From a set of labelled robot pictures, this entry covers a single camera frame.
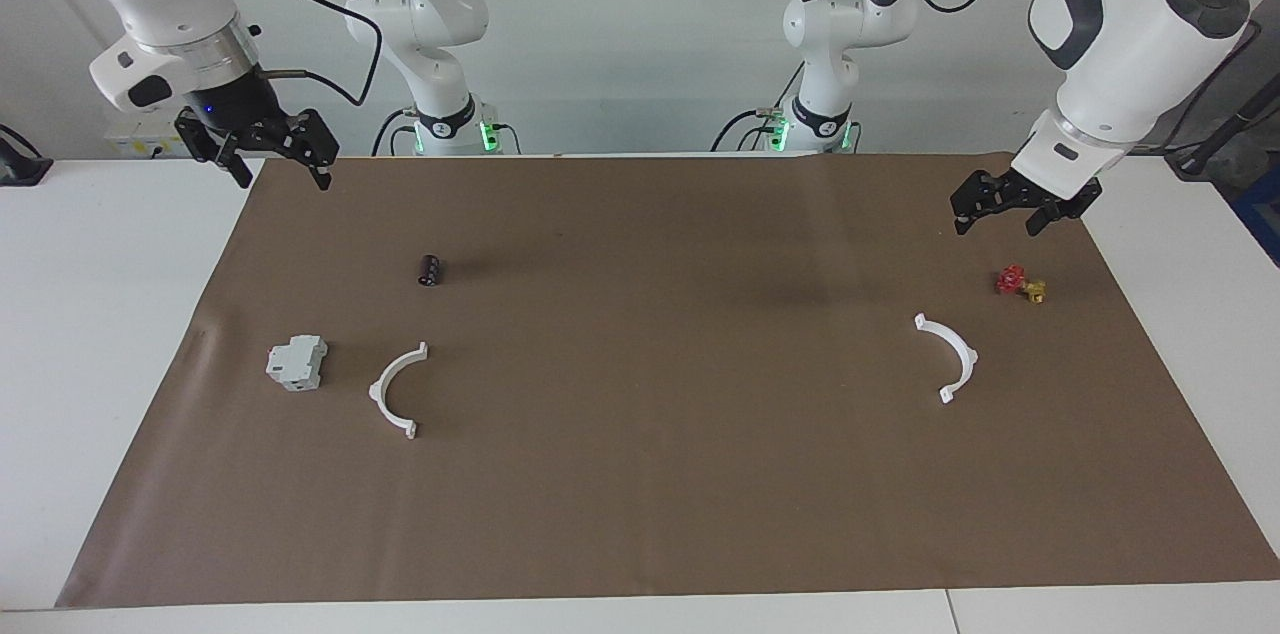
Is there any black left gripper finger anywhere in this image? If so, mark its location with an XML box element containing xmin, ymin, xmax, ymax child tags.
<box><xmin>952</xmin><ymin>172</ymin><xmax>1006</xmax><ymax>237</ymax></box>
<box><xmin>1028</xmin><ymin>202</ymin><xmax>1077</xmax><ymax>237</ymax></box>

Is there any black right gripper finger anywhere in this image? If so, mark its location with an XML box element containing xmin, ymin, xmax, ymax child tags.
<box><xmin>175</xmin><ymin>109</ymin><xmax>253</xmax><ymax>190</ymax></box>
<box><xmin>270</xmin><ymin>109</ymin><xmax>339</xmax><ymax>193</ymax></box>

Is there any white half-ring pipe clamp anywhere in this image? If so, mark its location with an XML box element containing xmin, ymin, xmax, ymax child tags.
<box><xmin>914</xmin><ymin>313</ymin><xmax>979</xmax><ymax>405</ymax></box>
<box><xmin>368</xmin><ymin>341</ymin><xmax>429</xmax><ymax>440</ymax></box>

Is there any red and brass valve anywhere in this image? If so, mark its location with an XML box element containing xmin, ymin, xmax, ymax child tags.
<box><xmin>995</xmin><ymin>264</ymin><xmax>1048</xmax><ymax>305</ymax></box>

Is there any black tripod stand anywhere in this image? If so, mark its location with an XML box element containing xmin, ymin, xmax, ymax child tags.
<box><xmin>1165</xmin><ymin>74</ymin><xmax>1280</xmax><ymax>180</ymax></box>

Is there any black stand foot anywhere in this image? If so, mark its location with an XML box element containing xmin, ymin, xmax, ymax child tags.
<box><xmin>0</xmin><ymin>124</ymin><xmax>53</xmax><ymax>187</ymax></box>

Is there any blue crate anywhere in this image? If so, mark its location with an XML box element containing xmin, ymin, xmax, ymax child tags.
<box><xmin>1228</xmin><ymin>164</ymin><xmax>1280</xmax><ymax>267</ymax></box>

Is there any grey circuit breaker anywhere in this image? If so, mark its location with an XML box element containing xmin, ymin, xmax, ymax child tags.
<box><xmin>265</xmin><ymin>334</ymin><xmax>329</xmax><ymax>392</ymax></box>

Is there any brown paper table mat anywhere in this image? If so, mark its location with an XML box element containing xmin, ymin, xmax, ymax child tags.
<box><xmin>55</xmin><ymin>152</ymin><xmax>1280</xmax><ymax>610</ymax></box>

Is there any black right base cable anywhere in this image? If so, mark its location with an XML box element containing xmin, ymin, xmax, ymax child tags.
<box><xmin>372</xmin><ymin>109</ymin><xmax>416</xmax><ymax>157</ymax></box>

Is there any black base cable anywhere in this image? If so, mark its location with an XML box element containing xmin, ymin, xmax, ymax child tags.
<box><xmin>372</xmin><ymin>109</ymin><xmax>416</xmax><ymax>157</ymax></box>
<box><xmin>710</xmin><ymin>64</ymin><xmax>806</xmax><ymax>153</ymax></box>

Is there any white wall power strip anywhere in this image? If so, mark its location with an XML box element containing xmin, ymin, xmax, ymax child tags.
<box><xmin>105</xmin><ymin>109</ymin><xmax>196</xmax><ymax>159</ymax></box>

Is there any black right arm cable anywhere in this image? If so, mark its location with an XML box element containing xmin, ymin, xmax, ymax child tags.
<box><xmin>205</xmin><ymin>0</ymin><xmax>383</xmax><ymax>107</ymax></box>

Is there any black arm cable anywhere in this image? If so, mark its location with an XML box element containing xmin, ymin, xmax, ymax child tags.
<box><xmin>205</xmin><ymin>0</ymin><xmax>383</xmax><ymax>107</ymax></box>
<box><xmin>900</xmin><ymin>0</ymin><xmax>1261</xmax><ymax>155</ymax></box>

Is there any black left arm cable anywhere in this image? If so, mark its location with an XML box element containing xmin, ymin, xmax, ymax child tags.
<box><xmin>900</xmin><ymin>0</ymin><xmax>1261</xmax><ymax>155</ymax></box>

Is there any black left base cable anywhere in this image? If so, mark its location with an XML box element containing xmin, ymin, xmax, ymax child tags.
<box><xmin>710</xmin><ymin>64</ymin><xmax>806</xmax><ymax>153</ymax></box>

